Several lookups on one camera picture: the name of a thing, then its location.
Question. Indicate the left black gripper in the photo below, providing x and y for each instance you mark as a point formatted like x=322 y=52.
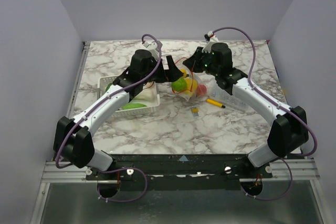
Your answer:
x=166 y=75

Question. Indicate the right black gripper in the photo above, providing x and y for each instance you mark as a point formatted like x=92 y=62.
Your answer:
x=199 y=59

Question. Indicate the light green cabbage toy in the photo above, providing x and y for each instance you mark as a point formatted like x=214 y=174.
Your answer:
x=179 y=85

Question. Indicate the clear zip bag orange zipper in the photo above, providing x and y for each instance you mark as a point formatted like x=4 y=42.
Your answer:
x=179 y=64

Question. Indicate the yellow lemon toy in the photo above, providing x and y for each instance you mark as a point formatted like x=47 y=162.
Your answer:
x=191 y=87

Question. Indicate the orange peach toy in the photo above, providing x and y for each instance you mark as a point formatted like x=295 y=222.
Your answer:
x=201 y=90

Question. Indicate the white perforated plastic basket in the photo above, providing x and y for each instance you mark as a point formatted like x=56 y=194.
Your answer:
x=151 y=106

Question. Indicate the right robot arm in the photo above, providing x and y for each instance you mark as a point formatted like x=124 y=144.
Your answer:
x=287 y=130

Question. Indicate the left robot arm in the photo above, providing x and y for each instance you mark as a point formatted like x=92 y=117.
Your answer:
x=73 y=139

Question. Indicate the clear plastic parts box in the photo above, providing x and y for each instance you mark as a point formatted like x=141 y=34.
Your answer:
x=219 y=95

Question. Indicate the green bok choy toy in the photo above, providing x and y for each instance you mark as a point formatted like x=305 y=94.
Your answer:
x=148 y=94

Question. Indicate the yellow screwdriver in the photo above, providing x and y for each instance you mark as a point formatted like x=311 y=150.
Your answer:
x=215 y=103

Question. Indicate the small yellow electronic component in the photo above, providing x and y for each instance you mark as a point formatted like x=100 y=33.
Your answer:
x=194 y=110

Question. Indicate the light green lettuce toy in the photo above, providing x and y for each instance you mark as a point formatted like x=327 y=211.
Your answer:
x=131 y=106

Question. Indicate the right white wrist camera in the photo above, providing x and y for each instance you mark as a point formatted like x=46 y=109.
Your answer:
x=211 y=39

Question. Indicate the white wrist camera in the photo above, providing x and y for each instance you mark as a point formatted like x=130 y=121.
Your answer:
x=154 y=48
x=211 y=39

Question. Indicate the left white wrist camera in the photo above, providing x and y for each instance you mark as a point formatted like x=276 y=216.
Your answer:
x=154 y=48

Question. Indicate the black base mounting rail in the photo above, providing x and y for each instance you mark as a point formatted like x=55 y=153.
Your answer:
x=179 y=172

